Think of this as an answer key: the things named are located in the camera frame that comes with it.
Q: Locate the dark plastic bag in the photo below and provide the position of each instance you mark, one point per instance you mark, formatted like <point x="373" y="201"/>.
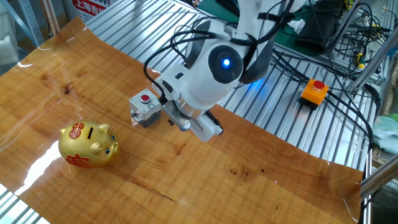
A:
<point x="385" y="205"/>

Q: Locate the thin grey metal post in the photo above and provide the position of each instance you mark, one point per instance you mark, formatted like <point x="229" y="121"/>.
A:
<point x="343" y="28"/>

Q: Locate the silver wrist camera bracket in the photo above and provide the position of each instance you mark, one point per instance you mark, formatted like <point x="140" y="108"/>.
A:
<point x="177" y="115"/>

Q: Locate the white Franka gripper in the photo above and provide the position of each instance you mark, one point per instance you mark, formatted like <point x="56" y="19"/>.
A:
<point x="202" y="130"/>

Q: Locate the cardboard box with red print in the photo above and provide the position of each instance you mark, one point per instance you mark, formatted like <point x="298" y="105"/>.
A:
<point x="90" y="7"/>

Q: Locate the grey red push button box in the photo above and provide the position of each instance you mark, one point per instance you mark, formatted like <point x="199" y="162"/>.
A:
<point x="144" y="107"/>

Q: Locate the thick aluminium frame post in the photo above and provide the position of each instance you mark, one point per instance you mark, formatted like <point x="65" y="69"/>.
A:
<point x="379" y="179"/>
<point x="376" y="59"/>

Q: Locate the thin brown stick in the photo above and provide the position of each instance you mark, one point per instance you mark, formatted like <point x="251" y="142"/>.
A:
<point x="53" y="15"/>
<point x="46" y="15"/>

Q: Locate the blue grey steel shelf frame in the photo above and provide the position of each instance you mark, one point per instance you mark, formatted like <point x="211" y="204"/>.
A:
<point x="30" y="21"/>

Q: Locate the crumpled white paper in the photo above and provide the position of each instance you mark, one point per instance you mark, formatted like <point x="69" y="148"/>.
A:
<point x="298" y="26"/>

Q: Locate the teal cloth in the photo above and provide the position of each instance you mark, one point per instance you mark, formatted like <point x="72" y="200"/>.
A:
<point x="387" y="133"/>

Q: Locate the black bag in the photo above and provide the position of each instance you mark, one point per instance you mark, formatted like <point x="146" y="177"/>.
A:
<point x="320" y="28"/>

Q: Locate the green mat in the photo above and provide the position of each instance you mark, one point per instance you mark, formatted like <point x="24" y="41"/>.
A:
<point x="286" y="42"/>

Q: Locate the wood grain table mat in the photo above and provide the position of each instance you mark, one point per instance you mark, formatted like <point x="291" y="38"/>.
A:
<point x="186" y="171"/>

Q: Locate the gold piggy bank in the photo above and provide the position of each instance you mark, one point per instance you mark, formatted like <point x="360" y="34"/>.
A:
<point x="87" y="146"/>

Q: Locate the orange emergency stop button box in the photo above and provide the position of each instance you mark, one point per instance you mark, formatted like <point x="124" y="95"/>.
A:
<point x="312" y="95"/>

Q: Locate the white plastic container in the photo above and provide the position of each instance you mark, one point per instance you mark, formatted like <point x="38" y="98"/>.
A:
<point x="7" y="46"/>

